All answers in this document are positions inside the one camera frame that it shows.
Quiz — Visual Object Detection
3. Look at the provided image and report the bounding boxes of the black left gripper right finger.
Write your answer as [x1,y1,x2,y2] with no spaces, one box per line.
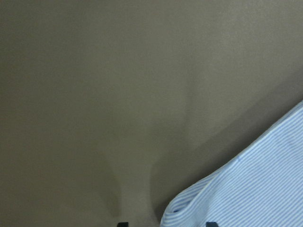
[205,222,216,227]

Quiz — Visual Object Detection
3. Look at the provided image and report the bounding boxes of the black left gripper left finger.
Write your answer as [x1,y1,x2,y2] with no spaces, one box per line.
[117,222,129,227]

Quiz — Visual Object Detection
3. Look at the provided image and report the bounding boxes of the light blue striped shirt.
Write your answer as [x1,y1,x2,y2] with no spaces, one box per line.
[160,103,303,227]

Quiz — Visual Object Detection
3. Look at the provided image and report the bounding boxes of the brown paper table cover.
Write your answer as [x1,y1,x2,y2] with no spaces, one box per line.
[0,0,303,227]

